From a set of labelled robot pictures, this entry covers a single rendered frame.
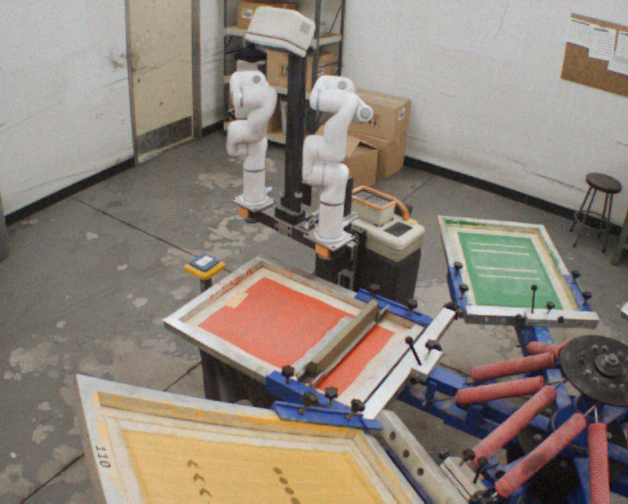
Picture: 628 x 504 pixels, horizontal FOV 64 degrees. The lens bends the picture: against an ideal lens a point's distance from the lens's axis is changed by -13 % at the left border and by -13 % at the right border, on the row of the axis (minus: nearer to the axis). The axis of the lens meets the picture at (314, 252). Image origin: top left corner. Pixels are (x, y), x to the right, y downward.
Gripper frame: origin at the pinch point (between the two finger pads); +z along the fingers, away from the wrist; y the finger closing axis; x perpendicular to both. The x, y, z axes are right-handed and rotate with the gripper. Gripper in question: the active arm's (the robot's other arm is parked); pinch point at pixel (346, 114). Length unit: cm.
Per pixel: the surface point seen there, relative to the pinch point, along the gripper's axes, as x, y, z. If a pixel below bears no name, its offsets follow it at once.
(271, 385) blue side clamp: -94, -36, -95
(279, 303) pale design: -79, -28, -51
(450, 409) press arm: -94, 22, -110
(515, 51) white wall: 106, 199, 182
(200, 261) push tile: -73, -58, -21
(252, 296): -79, -38, -45
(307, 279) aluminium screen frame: -70, -16, -43
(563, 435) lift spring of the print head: -78, 28, -160
